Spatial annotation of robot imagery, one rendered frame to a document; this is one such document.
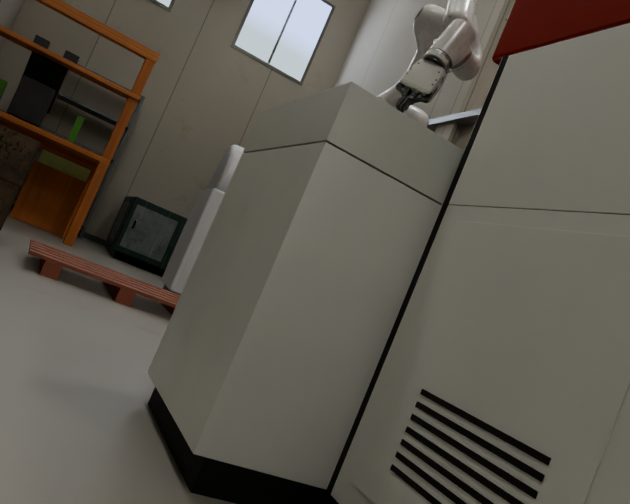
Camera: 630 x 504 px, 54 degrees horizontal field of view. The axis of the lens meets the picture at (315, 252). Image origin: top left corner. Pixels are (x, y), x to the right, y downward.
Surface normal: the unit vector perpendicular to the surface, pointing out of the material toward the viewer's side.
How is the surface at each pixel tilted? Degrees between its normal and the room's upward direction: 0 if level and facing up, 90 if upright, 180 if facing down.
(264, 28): 90
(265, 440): 90
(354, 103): 90
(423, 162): 90
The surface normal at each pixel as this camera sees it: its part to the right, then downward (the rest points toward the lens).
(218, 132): 0.36, 0.08
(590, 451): -0.83, -0.38
